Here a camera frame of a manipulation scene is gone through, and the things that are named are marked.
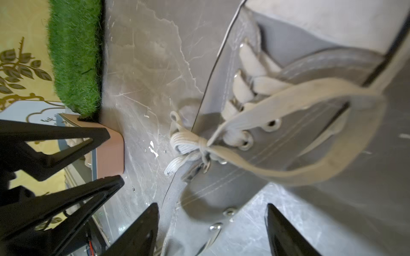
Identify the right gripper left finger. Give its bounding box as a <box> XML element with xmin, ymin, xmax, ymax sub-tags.
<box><xmin>102</xmin><ymin>203</ymin><xmax>160</xmax><ymax>256</ymax></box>

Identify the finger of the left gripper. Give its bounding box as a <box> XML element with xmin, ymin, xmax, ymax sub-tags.
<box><xmin>1</xmin><ymin>176</ymin><xmax>124</xmax><ymax>256</ymax></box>
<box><xmin>1</xmin><ymin>120</ymin><xmax>110</xmax><ymax>181</ymax></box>

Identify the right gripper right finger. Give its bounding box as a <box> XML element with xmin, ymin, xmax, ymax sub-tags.
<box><xmin>265</xmin><ymin>203</ymin><xmax>321</xmax><ymax>256</ymax></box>

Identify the grey canvas sneaker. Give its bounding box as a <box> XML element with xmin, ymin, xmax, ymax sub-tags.
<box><xmin>158</xmin><ymin>1</ymin><xmax>410</xmax><ymax>256</ymax></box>

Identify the white shoelace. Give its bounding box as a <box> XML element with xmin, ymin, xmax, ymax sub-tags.
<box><xmin>164</xmin><ymin>41</ymin><xmax>386</xmax><ymax>186</ymax></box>

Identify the green artificial grass mat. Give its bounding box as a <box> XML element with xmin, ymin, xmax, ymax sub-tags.
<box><xmin>48</xmin><ymin>1</ymin><xmax>104</xmax><ymax>118</ymax></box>

